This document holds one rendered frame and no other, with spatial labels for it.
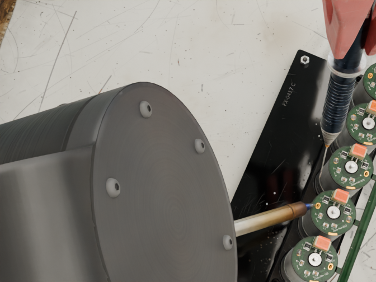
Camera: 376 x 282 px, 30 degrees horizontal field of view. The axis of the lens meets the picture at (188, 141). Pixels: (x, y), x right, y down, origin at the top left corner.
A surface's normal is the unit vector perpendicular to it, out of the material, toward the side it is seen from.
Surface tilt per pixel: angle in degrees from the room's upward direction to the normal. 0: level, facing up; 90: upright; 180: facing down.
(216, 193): 61
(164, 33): 0
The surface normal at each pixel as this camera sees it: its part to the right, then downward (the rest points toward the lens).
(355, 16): 0.11, 0.96
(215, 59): 0.02, -0.29
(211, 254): 0.88, -0.22
